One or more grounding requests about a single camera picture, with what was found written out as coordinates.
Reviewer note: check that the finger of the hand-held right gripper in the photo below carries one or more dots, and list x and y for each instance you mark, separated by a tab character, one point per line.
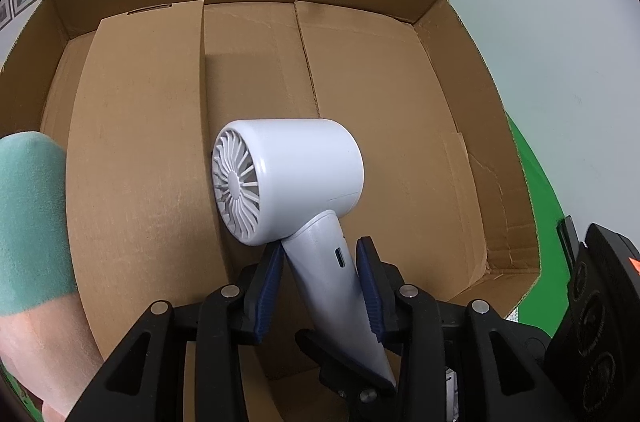
340	367

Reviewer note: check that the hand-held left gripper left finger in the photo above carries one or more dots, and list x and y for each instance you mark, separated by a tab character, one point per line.
265	297

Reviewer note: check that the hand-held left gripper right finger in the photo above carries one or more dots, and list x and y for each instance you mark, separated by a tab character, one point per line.
372	292

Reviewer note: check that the white hair dryer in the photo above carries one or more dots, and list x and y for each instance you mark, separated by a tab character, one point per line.
300	167

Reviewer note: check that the large cardboard box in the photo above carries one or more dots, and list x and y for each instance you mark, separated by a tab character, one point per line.
380	112

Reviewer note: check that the green tablecloth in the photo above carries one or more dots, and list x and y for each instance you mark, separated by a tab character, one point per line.
540	222

